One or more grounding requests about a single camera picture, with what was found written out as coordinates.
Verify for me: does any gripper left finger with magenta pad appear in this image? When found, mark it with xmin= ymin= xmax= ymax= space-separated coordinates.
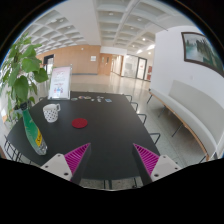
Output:
xmin=41 ymin=143 xmax=91 ymax=184

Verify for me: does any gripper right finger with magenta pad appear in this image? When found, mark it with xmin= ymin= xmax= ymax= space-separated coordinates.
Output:
xmin=132 ymin=144 xmax=181 ymax=185

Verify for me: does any green plastic water bottle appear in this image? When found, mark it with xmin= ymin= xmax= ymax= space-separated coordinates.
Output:
xmin=21 ymin=102 xmax=47 ymax=156

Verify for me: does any black chair near right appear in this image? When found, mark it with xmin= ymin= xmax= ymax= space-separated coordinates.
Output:
xmin=150 ymin=133 xmax=161 ymax=145

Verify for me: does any red round coaster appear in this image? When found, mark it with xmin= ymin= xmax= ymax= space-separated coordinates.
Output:
xmin=72 ymin=118 xmax=88 ymax=129

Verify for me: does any white dotted mug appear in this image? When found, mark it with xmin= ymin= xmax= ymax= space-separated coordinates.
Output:
xmin=43 ymin=104 xmax=61 ymax=123

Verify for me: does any long white bench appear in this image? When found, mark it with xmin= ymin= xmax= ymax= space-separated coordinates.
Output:
xmin=150 ymin=80 xmax=224 ymax=161

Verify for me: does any black chair far right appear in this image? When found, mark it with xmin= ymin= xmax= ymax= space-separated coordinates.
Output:
xmin=125 ymin=95 xmax=132 ymax=102

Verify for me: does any white standing sign board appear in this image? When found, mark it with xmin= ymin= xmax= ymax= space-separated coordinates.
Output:
xmin=48 ymin=66 xmax=71 ymax=100

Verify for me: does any green leafy potted plant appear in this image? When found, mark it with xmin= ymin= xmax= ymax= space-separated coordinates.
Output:
xmin=0 ymin=33 xmax=48 ymax=122

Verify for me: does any framed landscape picture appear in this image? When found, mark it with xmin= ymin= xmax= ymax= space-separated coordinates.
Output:
xmin=181 ymin=32 xmax=224 ymax=77

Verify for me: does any black wire chair left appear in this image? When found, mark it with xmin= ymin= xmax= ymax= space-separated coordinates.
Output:
xmin=4 ymin=138 xmax=21 ymax=162

